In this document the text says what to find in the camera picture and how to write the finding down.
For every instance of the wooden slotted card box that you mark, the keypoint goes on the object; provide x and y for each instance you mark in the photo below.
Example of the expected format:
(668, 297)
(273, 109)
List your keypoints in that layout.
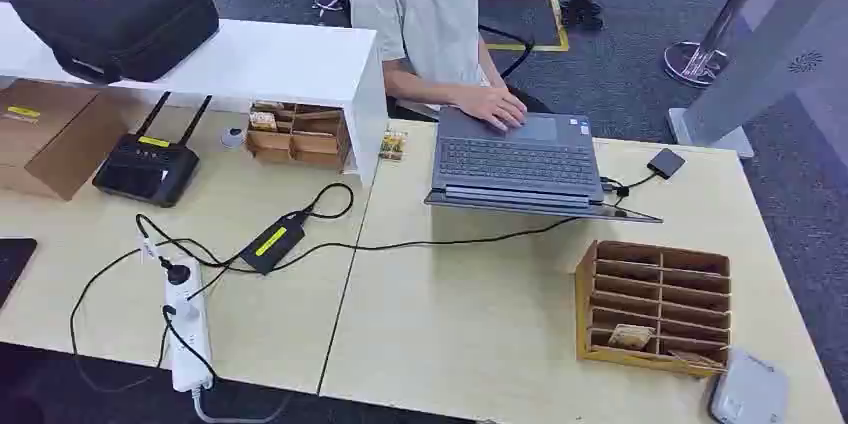
(586, 302)

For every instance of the black external drive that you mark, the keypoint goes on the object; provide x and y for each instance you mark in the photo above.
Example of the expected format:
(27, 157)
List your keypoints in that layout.
(666, 163)

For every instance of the black carrying case yellow label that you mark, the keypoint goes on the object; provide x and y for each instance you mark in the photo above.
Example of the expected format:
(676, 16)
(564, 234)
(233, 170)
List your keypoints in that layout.
(119, 17)

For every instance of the black router with antennas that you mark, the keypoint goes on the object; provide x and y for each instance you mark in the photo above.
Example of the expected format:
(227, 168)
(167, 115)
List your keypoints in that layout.
(146, 169)

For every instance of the person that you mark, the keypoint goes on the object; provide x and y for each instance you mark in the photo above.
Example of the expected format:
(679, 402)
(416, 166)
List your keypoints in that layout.
(424, 10)

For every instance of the grey laptop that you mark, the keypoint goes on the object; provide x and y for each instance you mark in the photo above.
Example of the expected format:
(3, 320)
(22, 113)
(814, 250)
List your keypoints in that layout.
(517, 162)

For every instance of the grey display stand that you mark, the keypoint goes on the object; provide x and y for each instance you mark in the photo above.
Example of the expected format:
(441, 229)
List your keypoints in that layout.
(762, 63)

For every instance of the white desk shelf riser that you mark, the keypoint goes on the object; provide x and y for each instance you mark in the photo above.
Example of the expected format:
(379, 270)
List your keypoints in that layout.
(265, 56)

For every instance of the printed card stack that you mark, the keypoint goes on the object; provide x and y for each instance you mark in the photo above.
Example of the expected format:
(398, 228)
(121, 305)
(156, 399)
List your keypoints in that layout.
(393, 146)

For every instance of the small wooden card box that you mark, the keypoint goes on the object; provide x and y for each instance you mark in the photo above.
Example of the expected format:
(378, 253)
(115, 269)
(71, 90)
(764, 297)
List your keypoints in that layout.
(311, 143)

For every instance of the black power adapter yellow label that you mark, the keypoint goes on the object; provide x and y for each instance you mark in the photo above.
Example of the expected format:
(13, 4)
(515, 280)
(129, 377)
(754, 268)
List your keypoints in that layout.
(273, 242)

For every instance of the brown cardboard box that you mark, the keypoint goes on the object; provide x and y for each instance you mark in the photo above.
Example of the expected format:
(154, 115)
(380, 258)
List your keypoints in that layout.
(46, 136)

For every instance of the black phone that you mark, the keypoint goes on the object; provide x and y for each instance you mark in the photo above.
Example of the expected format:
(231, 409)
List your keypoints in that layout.
(13, 265)

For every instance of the white power strip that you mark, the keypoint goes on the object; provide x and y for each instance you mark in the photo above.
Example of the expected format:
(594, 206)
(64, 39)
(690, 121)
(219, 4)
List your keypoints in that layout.
(192, 361)

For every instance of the white plug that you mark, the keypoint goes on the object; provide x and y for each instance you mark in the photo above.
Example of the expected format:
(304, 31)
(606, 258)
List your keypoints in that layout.
(189, 312)

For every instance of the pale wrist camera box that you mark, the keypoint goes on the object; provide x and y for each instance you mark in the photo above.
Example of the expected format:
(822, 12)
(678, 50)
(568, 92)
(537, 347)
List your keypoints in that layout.
(748, 391)

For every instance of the person's right hand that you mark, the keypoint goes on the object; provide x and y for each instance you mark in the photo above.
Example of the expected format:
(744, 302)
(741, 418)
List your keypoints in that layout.
(493, 106)

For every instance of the small grey round device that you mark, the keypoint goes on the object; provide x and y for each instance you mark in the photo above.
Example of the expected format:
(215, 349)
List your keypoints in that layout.
(232, 138)

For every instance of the black plug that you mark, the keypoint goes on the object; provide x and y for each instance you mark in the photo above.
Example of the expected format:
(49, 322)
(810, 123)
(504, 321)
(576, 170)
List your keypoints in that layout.
(177, 273)

